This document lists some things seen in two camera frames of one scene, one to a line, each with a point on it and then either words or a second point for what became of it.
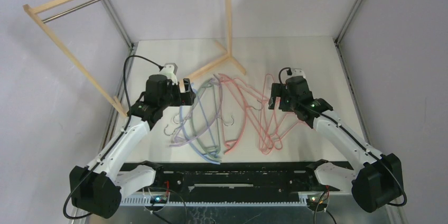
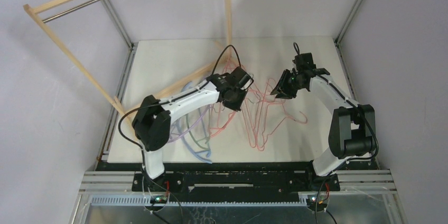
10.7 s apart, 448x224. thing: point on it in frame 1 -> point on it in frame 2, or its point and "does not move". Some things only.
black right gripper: x=277 y=95 -> x=286 y=84
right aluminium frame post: x=355 y=6 does not move
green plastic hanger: x=198 y=140 -> x=208 y=148
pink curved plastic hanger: x=231 y=146 -> x=226 y=62
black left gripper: x=185 y=99 -> x=236 y=105
